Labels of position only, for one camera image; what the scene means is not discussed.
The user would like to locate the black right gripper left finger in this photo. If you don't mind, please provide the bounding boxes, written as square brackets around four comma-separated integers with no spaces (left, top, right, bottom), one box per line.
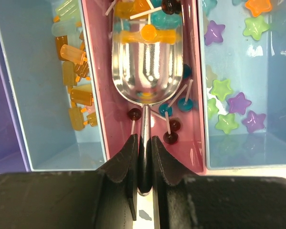
[97,134,138,221]

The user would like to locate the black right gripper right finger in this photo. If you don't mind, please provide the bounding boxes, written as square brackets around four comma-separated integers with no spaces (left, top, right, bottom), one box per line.
[151,135,198,229]

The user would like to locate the pink candy bin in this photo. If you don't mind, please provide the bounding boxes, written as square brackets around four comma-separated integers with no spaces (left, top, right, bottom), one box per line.
[82,0,206,175]

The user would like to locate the silver metal scoop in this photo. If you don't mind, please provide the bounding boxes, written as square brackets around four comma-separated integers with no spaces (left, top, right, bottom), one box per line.
[112,0,184,196]

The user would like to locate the purple candy bin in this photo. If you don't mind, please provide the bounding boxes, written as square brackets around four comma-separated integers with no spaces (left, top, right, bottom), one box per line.
[0,44,30,174]

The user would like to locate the blue end candy bin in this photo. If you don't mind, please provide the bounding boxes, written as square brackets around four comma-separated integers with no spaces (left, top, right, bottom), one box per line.
[197,0,286,170]

